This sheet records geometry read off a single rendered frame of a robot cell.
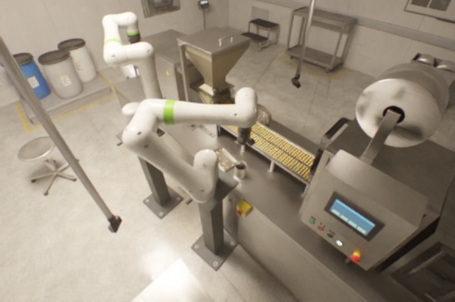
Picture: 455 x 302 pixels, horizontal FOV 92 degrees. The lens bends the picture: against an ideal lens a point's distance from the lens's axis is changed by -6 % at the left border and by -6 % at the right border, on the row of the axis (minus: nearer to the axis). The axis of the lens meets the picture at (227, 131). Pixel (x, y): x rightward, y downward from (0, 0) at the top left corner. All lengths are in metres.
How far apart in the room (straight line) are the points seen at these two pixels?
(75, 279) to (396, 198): 2.28
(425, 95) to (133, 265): 2.21
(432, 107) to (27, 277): 2.85
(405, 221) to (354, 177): 0.20
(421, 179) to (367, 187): 0.29
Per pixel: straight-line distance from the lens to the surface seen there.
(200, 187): 1.10
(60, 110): 4.21
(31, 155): 2.92
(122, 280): 2.30
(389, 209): 0.95
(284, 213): 1.49
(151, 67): 1.52
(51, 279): 2.57
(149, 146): 0.95
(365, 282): 1.48
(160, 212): 2.44
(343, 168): 0.99
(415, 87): 0.99
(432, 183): 1.21
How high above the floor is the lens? 2.08
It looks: 42 degrees down
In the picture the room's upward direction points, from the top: straight up
